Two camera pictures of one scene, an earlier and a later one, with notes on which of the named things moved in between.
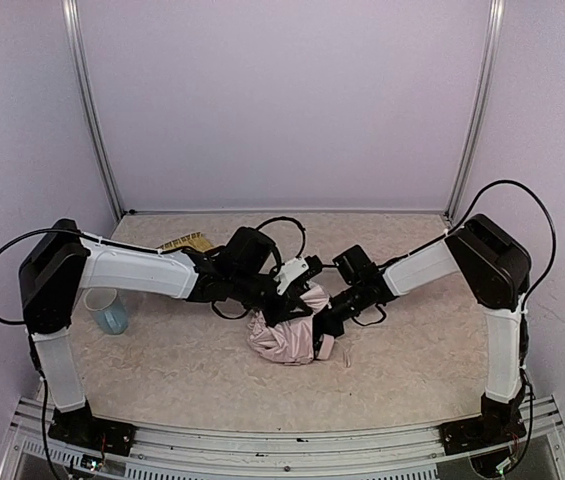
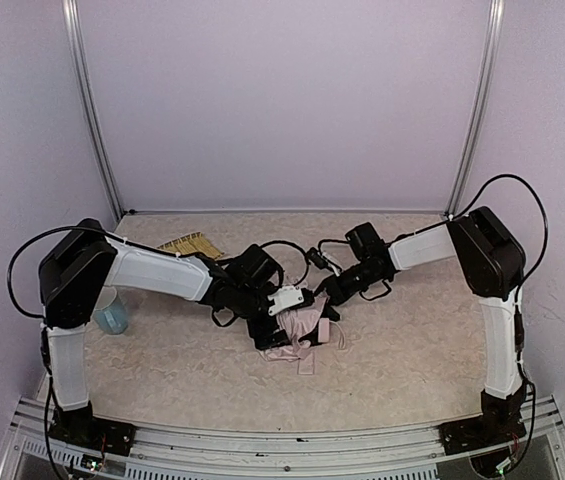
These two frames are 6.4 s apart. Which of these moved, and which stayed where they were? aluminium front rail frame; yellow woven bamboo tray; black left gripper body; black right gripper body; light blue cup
Moved: black right gripper body; black left gripper body
Stayed: light blue cup; yellow woven bamboo tray; aluminium front rail frame
